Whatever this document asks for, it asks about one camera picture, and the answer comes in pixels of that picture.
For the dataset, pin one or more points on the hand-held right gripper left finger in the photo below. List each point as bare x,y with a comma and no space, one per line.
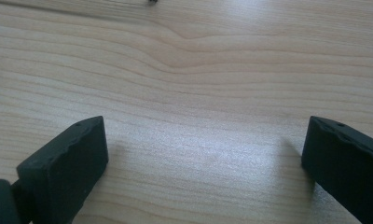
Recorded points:
63,168

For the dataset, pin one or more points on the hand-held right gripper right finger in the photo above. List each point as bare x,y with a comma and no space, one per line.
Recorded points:
346,165

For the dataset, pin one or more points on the small dark object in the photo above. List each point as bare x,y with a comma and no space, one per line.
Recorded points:
152,2

